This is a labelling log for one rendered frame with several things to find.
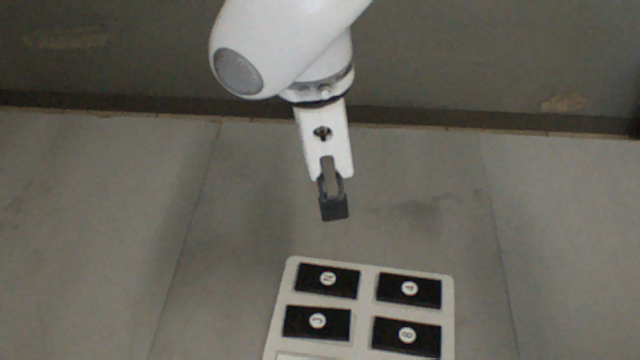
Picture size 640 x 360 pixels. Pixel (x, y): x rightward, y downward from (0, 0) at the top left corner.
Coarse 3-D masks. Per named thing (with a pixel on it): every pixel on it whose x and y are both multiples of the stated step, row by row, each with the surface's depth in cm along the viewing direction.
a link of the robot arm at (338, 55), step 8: (344, 32) 51; (336, 40) 51; (344, 40) 52; (328, 48) 50; (336, 48) 51; (344, 48) 52; (320, 56) 51; (328, 56) 51; (336, 56) 52; (344, 56) 53; (312, 64) 51; (320, 64) 51; (328, 64) 52; (336, 64) 52; (344, 64) 53; (304, 72) 52; (312, 72) 52; (320, 72) 52; (328, 72) 52; (336, 72) 53; (296, 80) 53; (304, 80) 52; (312, 80) 52; (320, 80) 53
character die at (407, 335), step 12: (384, 324) 84; (396, 324) 84; (408, 324) 84; (420, 324) 84; (432, 324) 83; (384, 336) 83; (396, 336) 82; (408, 336) 82; (420, 336) 83; (432, 336) 82; (372, 348) 82; (384, 348) 81; (396, 348) 81; (408, 348) 81; (420, 348) 82; (432, 348) 81
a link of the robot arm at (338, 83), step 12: (348, 72) 54; (300, 84) 53; (312, 84) 54; (324, 84) 53; (336, 84) 54; (348, 84) 55; (288, 96) 55; (300, 96) 54; (312, 96) 54; (324, 96) 53
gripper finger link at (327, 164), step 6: (324, 156) 59; (330, 156) 59; (324, 162) 59; (330, 162) 59; (324, 168) 58; (330, 168) 58; (324, 174) 58; (330, 174) 58; (324, 180) 59; (330, 180) 58; (330, 186) 58; (336, 186) 58; (330, 192) 58; (336, 192) 58; (330, 198) 58; (336, 198) 58
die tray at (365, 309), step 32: (288, 288) 89; (448, 288) 89; (352, 320) 85; (416, 320) 85; (448, 320) 85; (288, 352) 82; (320, 352) 82; (352, 352) 82; (384, 352) 82; (448, 352) 82
